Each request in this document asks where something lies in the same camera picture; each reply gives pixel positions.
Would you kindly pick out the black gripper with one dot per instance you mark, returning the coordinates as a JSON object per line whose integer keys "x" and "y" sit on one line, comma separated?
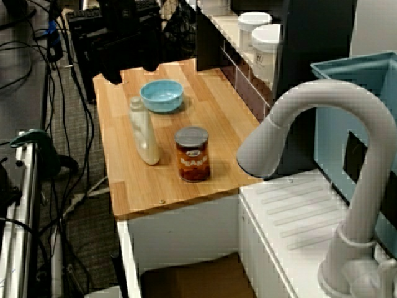
{"x": 130, "y": 46}

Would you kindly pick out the light blue bowl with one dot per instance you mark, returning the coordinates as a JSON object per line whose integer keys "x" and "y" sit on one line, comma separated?
{"x": 161, "y": 96}

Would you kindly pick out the cream detergent bottle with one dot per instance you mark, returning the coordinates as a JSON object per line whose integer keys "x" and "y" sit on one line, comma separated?
{"x": 145, "y": 139}

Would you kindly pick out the black computer tower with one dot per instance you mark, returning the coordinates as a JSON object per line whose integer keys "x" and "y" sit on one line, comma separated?
{"x": 82, "y": 62}

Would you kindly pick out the black keyboard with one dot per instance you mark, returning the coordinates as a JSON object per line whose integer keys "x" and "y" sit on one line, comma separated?
{"x": 87, "y": 14}

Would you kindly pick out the brown beans can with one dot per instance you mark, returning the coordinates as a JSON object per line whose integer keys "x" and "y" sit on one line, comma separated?
{"x": 192, "y": 155}

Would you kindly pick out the cream backsplash ledge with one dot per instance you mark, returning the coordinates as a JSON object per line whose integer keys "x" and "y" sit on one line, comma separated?
{"x": 229, "y": 31}

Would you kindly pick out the white lidded plastic jar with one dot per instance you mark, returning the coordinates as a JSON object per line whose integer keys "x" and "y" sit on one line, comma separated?
{"x": 252, "y": 28}
{"x": 265, "y": 52}

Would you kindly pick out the dark grey upright panel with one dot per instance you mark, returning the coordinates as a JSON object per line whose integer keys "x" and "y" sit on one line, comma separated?
{"x": 310, "y": 46}

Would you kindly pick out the teal plastic bin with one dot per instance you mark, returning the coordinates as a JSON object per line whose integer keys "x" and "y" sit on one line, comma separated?
{"x": 332, "y": 124}

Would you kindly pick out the white toy sink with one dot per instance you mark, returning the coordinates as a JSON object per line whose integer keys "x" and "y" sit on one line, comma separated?
{"x": 297, "y": 211}

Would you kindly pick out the grey toy faucet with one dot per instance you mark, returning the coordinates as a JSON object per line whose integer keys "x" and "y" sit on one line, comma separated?
{"x": 359, "y": 201}

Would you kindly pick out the aluminium frame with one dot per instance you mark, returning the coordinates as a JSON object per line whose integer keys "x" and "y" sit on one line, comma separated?
{"x": 28, "y": 201}

